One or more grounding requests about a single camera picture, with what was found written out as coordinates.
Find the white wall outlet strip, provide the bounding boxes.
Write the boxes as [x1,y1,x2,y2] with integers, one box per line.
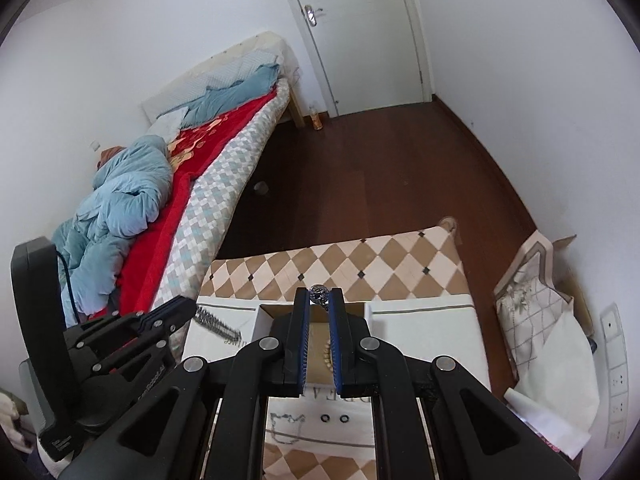
[599,303,629,449]

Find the orange pillow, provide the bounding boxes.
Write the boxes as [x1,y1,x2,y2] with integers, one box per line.
[96,145,125,170]

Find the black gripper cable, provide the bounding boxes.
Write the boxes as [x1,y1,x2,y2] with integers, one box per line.
[56,249,81,328]

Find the black spiral chain bracelet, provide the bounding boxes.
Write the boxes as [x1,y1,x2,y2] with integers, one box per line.
[191,306,242,345]

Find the grey checkered mattress sheet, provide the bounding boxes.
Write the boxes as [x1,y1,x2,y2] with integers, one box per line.
[150,77,292,311]

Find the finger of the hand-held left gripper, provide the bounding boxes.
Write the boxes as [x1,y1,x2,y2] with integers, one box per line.
[64,296,199,356]
[92,329,177,401]

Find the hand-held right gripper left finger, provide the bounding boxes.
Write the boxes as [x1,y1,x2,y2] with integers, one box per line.
[60,287,310,480]

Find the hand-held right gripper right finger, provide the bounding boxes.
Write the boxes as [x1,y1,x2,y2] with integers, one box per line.
[329,287,582,480]

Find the small cardboard box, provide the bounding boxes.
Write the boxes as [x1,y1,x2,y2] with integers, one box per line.
[254,301,375,387]

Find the white striped pillow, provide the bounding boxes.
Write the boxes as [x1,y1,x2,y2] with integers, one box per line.
[187,49,280,92]

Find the white flat gift bag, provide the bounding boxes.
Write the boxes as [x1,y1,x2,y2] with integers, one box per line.
[181,296,494,457]

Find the beige patterned cushion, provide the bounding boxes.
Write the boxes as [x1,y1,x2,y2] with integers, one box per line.
[493,230,577,378]

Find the brown checkered table cloth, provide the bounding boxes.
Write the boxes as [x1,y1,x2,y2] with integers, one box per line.
[199,225,473,480]

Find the white door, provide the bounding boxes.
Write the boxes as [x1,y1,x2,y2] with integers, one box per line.
[270,0,434,118]

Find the light blue duvet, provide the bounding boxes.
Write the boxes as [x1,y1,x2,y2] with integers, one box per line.
[50,134,175,315]

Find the wooden bed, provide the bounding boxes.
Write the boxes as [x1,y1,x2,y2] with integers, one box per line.
[50,31,307,322]

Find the red printed blanket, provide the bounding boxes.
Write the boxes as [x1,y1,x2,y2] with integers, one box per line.
[107,87,281,317]

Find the teal blue blanket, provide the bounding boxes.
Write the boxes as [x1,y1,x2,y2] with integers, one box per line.
[179,63,281,128]

